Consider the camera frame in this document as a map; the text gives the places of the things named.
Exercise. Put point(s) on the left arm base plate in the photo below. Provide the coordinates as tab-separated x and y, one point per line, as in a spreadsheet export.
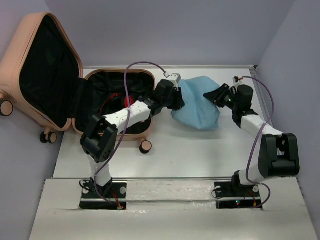
113	197

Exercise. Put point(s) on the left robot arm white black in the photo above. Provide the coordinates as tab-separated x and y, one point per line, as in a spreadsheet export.
102	138

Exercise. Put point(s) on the red black headphones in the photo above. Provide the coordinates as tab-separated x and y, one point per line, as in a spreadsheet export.
116	102

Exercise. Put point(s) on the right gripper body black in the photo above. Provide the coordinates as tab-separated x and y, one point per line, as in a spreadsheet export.
231	103

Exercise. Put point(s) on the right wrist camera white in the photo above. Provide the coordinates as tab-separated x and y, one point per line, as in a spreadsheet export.
236	80

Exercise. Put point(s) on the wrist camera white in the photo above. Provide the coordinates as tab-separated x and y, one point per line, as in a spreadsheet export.
236	80
174	78

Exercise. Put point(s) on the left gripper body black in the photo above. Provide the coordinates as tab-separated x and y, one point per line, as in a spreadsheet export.
167	102

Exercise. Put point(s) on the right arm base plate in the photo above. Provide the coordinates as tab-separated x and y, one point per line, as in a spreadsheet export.
228	196

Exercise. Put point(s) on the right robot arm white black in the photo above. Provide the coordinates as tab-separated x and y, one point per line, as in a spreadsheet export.
278	153

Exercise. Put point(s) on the light blue cloth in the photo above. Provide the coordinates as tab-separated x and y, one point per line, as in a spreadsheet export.
198	112

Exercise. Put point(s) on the pink hard-shell suitcase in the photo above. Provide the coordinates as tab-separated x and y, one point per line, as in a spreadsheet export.
41	74

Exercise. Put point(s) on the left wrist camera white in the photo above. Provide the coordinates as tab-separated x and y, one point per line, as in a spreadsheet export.
174	78

